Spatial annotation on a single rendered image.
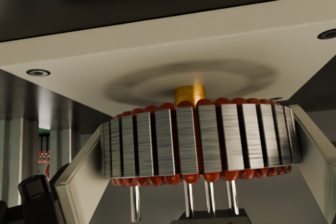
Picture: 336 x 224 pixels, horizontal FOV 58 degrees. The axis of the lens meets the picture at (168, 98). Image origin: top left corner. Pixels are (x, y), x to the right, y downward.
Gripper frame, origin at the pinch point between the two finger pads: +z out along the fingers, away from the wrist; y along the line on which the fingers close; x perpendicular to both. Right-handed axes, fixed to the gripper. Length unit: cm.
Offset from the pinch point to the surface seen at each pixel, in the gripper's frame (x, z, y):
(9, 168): -4.7, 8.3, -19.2
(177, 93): 3.1, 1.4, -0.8
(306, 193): -17.5, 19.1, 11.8
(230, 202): -11.4, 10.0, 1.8
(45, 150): -13.9, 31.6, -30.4
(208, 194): -10.6, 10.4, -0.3
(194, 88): 3.3, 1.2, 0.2
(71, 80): 5.4, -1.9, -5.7
